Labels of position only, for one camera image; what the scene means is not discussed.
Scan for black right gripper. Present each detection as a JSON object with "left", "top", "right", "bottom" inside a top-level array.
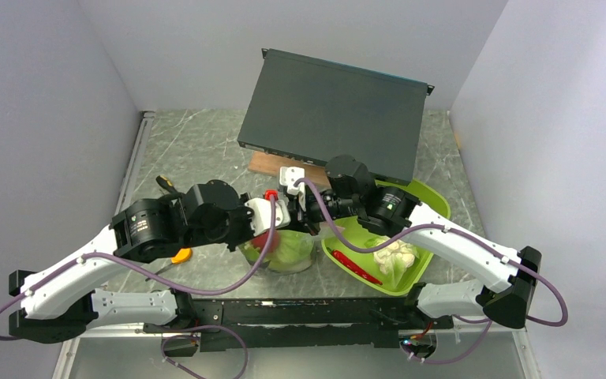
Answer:
[{"left": 275, "top": 185, "right": 361, "bottom": 236}]

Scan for red tomato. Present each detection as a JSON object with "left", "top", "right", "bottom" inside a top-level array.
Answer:
[{"left": 251, "top": 231, "right": 281, "bottom": 252}]

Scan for green cabbage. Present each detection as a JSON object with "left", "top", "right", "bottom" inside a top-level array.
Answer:
[{"left": 269, "top": 231, "right": 315, "bottom": 273}]

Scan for clear zip top bag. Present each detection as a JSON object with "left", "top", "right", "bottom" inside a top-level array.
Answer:
[{"left": 239, "top": 230, "right": 316, "bottom": 275}]

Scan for green celery stalks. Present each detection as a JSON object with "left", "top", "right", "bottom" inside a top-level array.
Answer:
[{"left": 239, "top": 242, "right": 261, "bottom": 266}]

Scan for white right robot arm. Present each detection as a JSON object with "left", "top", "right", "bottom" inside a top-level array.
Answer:
[{"left": 279, "top": 156, "right": 542, "bottom": 329}]

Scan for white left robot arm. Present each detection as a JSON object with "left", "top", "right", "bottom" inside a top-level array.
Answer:
[{"left": 8, "top": 180, "right": 291, "bottom": 343}]

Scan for long red chili pepper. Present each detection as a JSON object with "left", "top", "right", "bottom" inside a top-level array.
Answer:
[{"left": 331, "top": 250, "right": 383, "bottom": 286}]

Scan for yellow tape measure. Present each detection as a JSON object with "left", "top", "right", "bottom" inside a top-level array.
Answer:
[{"left": 170, "top": 248, "right": 193, "bottom": 265}]

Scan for wooden block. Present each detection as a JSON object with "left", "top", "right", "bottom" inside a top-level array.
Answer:
[{"left": 248, "top": 152, "right": 331, "bottom": 188}]

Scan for black yellow screwdriver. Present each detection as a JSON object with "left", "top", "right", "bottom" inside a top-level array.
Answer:
[
  {"left": 154, "top": 262, "right": 177, "bottom": 276},
  {"left": 155, "top": 175, "right": 178, "bottom": 194}
]

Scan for white cauliflower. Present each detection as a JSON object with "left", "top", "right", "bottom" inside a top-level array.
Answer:
[{"left": 366, "top": 240, "right": 420, "bottom": 292}]

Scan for dark rack server chassis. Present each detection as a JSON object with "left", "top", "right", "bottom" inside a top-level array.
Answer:
[{"left": 237, "top": 48, "right": 434, "bottom": 185}]

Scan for green plastic tray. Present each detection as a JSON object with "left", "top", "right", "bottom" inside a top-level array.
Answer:
[{"left": 321, "top": 179, "right": 451, "bottom": 296}]

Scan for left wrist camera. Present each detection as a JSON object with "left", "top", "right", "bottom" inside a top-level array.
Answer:
[{"left": 245, "top": 189, "right": 290, "bottom": 236}]

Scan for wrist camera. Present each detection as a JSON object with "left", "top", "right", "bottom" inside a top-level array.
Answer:
[
  {"left": 245, "top": 189, "right": 290, "bottom": 236},
  {"left": 279, "top": 167, "right": 306, "bottom": 211}
]

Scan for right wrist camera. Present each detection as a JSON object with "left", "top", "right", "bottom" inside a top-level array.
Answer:
[{"left": 279, "top": 167, "right": 306, "bottom": 211}]

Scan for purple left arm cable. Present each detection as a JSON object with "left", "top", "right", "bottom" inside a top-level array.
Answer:
[{"left": 0, "top": 194, "right": 279, "bottom": 342}]

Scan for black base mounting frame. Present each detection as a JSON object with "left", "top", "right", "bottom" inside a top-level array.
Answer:
[{"left": 164, "top": 297, "right": 453, "bottom": 352}]

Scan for aluminium rail left edge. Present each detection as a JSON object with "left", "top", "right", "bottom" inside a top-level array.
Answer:
[{"left": 114, "top": 111, "right": 157, "bottom": 215}]

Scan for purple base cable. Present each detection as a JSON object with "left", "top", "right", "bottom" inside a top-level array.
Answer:
[{"left": 159, "top": 324, "right": 249, "bottom": 379}]

